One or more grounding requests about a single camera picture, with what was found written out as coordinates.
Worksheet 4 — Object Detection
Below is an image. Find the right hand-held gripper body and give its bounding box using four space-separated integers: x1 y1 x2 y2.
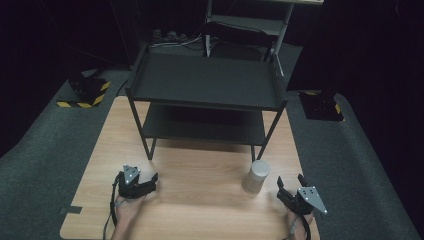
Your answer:
277 185 329 216

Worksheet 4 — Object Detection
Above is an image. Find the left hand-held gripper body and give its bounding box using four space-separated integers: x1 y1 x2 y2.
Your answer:
116 164 150 200

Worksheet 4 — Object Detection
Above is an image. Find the beige cylindrical canister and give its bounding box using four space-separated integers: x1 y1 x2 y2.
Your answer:
241 159 271 195

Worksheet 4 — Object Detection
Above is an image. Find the black two-tier metal rack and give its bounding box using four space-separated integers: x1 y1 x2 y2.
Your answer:
124 41 289 162

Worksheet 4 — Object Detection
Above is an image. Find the person's left hand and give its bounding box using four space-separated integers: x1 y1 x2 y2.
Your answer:
114 194 148 228

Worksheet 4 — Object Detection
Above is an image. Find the person's right hand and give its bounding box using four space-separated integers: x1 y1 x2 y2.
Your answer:
286 210 315 240

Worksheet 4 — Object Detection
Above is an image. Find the black tape strip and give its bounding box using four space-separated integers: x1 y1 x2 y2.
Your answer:
58 205 84 216

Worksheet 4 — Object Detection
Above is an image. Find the hazard-striped black stand base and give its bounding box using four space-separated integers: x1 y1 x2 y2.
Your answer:
55 67 112 110
297 88 346 123

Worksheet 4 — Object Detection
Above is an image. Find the power strip with plugs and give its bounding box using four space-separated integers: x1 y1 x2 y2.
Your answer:
149 28 188 45

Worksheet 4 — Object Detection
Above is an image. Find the white metal cart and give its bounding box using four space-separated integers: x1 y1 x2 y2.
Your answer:
203 0 325 78

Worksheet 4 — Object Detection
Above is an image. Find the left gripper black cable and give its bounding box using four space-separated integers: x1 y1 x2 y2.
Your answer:
102 171 124 240

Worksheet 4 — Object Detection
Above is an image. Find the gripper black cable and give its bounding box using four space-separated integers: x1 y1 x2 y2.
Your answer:
300 214 313 240
102 171 124 240

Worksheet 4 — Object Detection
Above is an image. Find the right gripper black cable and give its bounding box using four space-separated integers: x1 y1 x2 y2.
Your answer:
300 214 313 240

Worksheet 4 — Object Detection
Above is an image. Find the white cable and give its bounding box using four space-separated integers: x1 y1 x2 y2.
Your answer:
147 33 205 50

